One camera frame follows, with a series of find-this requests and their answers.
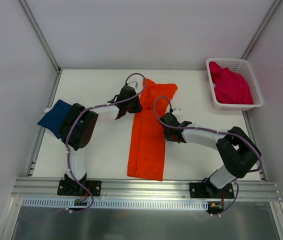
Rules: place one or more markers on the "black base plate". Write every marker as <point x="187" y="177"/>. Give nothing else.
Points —
<point x="72" y="188"/>
<point x="204" y="190"/>

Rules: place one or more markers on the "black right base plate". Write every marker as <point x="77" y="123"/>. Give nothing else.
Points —
<point x="204" y="190"/>

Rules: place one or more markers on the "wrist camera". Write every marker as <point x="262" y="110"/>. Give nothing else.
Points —
<point x="177" y="112"/>
<point x="133" y="84"/>

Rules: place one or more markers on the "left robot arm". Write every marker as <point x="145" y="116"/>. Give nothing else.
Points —
<point x="77" y="129"/>

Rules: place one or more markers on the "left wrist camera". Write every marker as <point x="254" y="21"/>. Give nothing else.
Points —
<point x="133" y="84"/>

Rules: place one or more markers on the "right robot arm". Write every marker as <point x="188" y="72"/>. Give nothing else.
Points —
<point x="238" y="154"/>

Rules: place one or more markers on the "folded navy blue t shirt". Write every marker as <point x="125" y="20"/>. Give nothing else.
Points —
<point x="53" y="119"/>

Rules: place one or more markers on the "folded white t shirt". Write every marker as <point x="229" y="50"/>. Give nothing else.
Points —
<point x="47" y="109"/>

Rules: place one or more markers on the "white plastic basket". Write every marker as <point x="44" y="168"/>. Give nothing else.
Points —
<point x="242" y="67"/>

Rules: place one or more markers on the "white slotted cable duct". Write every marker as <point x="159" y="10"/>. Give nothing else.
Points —
<point x="134" y="204"/>

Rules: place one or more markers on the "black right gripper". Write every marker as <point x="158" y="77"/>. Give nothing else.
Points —
<point x="170" y="132"/>

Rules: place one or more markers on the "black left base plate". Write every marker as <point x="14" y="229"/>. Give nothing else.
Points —
<point x="72" y="188"/>

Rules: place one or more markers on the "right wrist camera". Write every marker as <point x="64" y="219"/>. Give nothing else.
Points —
<point x="177" y="112"/>

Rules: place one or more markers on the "orange t shirt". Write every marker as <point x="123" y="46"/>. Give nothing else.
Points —
<point x="148" y="146"/>

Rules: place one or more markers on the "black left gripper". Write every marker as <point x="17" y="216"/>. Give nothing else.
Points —
<point x="134" y="105"/>

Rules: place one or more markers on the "aluminium front rail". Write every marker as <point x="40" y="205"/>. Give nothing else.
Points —
<point x="249" y="191"/>

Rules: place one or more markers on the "magenta t shirt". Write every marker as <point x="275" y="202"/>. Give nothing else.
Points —
<point x="229" y="87"/>

